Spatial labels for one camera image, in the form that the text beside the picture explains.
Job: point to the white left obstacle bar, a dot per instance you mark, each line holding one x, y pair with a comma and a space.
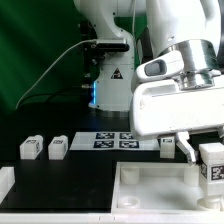
7, 180

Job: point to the black camera on base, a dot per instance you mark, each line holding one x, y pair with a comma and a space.
95, 52

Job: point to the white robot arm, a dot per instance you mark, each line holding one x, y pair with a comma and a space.
153, 28

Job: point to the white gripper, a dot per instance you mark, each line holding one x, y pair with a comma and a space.
160, 109

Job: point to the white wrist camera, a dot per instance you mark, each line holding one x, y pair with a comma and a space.
163, 67

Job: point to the white square tabletop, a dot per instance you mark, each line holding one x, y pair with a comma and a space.
142, 188

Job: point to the white sheet with tags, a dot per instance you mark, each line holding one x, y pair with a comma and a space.
111, 141

